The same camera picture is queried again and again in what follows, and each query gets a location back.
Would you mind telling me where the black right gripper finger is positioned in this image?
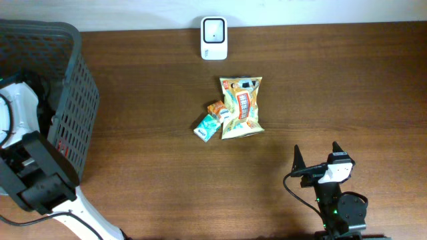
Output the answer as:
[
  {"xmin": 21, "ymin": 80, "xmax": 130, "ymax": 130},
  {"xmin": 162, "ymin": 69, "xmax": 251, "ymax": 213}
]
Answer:
[
  {"xmin": 332, "ymin": 141, "xmax": 347, "ymax": 154},
  {"xmin": 292, "ymin": 145, "xmax": 306, "ymax": 173}
]

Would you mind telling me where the yellow wet wipes pack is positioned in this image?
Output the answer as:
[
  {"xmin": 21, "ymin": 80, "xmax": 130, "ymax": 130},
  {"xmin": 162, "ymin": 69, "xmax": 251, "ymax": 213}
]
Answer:
[{"xmin": 220, "ymin": 77, "xmax": 264, "ymax": 140}]

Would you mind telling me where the orange Kleenex tissue pack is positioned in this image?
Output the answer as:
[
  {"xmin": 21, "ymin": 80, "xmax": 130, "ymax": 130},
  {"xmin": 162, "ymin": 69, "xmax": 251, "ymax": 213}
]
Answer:
[{"xmin": 207, "ymin": 101, "xmax": 232, "ymax": 123}]

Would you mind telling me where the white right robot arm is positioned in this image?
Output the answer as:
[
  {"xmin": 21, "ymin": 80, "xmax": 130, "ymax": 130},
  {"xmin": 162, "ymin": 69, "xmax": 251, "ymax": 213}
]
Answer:
[{"xmin": 286, "ymin": 142, "xmax": 368, "ymax": 240}]

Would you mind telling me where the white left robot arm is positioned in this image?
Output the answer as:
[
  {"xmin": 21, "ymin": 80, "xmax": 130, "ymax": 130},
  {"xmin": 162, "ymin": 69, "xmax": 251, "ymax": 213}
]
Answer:
[{"xmin": 1, "ymin": 73, "xmax": 127, "ymax": 239}]

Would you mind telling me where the white barcode scanner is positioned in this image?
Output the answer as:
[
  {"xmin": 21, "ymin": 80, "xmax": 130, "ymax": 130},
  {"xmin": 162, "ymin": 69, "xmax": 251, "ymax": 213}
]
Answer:
[{"xmin": 200, "ymin": 16, "xmax": 228, "ymax": 61}]

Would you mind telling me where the green Kleenex tissue pack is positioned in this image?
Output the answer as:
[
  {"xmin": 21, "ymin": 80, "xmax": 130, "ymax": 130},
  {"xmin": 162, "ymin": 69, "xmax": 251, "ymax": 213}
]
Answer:
[{"xmin": 193, "ymin": 114, "xmax": 221, "ymax": 143}]

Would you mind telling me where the grey plastic basket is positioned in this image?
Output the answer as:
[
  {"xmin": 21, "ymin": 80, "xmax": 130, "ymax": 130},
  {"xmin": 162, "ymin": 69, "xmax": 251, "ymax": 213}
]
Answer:
[{"xmin": 1, "ymin": 19, "xmax": 100, "ymax": 176}]

